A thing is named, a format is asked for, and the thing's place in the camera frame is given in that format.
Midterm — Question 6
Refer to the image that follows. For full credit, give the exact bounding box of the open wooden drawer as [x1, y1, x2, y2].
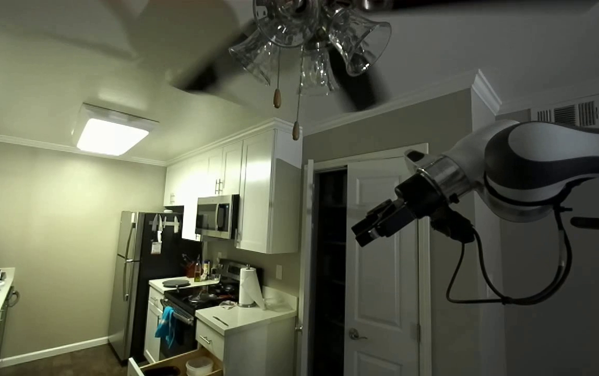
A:
[124, 345, 225, 376]

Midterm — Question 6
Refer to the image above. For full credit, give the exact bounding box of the stainless steel microwave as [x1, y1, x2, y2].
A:
[192, 192, 242, 242]

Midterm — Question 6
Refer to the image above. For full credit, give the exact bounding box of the short pull chain wooden knob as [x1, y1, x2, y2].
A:
[271, 50, 286, 113]

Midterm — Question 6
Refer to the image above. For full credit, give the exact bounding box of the stove with blue towel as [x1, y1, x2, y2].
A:
[141, 274, 220, 366]

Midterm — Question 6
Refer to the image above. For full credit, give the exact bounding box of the clear glass lamp shade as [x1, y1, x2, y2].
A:
[325, 5, 394, 79]
[250, 0, 314, 34]
[297, 38, 339, 100]
[225, 13, 283, 88]

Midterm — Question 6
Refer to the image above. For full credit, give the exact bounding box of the white panel door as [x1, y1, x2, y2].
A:
[345, 156, 423, 376]

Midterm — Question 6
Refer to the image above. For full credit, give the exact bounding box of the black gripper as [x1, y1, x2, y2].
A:
[350, 172, 454, 249]

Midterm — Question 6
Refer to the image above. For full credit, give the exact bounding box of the blue hanging dish towel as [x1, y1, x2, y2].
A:
[154, 303, 179, 356]

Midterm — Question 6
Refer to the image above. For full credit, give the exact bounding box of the white base cabinet with drawer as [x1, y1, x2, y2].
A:
[192, 301, 301, 376]

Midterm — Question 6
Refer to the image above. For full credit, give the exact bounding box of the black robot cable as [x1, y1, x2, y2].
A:
[444, 206, 575, 307]

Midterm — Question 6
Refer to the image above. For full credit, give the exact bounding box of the stainless steel refrigerator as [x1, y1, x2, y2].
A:
[106, 208, 186, 366]

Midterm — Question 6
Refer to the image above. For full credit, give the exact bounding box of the black kitchen stove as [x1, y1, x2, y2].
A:
[161, 258, 246, 360]

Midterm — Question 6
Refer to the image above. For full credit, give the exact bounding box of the white paper towel roll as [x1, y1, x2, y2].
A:
[236, 263, 267, 312]

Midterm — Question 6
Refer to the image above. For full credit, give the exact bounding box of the white upper cabinet row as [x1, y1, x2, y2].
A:
[161, 122, 304, 256]

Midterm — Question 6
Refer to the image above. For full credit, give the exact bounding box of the dark-bladed silver ceiling fan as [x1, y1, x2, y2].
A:
[103, 0, 599, 113]

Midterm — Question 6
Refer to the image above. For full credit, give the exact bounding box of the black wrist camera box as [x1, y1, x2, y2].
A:
[428, 206, 478, 246]

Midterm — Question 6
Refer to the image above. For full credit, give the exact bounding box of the silver door knob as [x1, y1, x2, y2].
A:
[347, 325, 372, 345]

